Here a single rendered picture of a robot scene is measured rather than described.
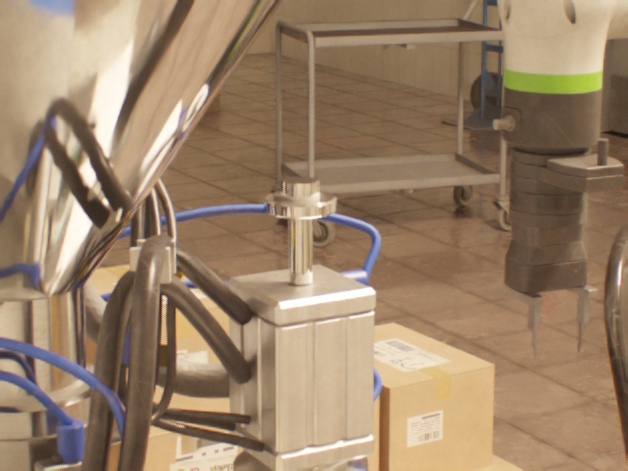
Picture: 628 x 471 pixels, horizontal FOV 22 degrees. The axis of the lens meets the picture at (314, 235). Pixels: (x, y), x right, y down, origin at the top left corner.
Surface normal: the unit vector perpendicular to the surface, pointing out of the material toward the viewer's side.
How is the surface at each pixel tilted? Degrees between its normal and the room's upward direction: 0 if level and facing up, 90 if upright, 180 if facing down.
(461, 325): 0
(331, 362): 90
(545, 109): 90
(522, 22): 104
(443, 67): 90
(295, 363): 90
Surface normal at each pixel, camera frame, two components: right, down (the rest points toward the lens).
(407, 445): 0.55, 0.20
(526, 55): -0.65, 0.25
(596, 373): 0.00, -0.97
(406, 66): -0.87, 0.12
